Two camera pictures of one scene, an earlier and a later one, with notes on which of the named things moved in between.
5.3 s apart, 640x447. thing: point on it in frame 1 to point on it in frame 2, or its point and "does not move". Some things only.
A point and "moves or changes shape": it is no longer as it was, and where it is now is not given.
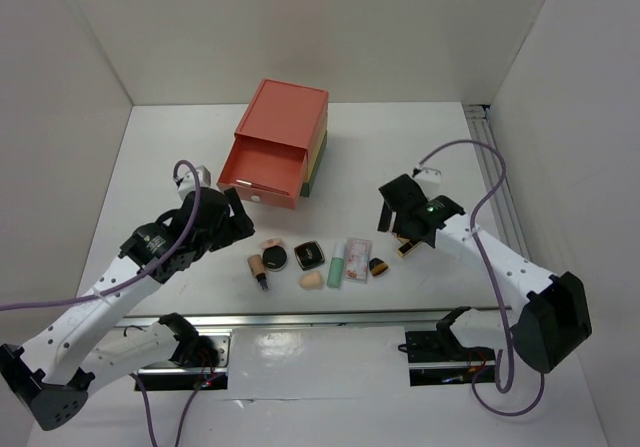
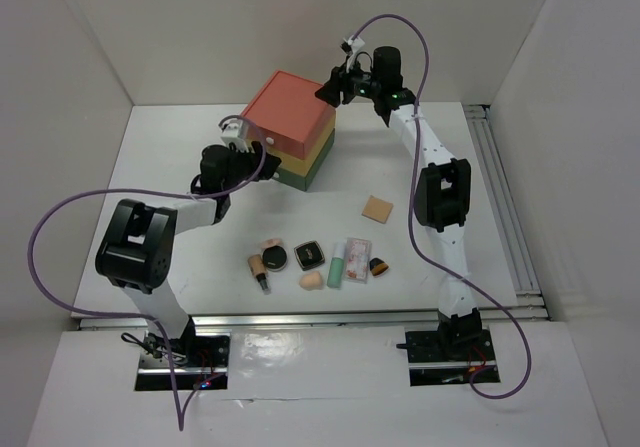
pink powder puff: (271, 242) does not move
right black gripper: (386, 217) to (330, 91)
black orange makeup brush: (377, 266) does not move
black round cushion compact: (274, 258) does not move
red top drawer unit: (268, 156) moves or changes shape
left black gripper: (242, 221) to (255, 161)
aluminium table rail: (481, 126) does not move
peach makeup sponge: (312, 281) does not move
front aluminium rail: (417, 319) does not move
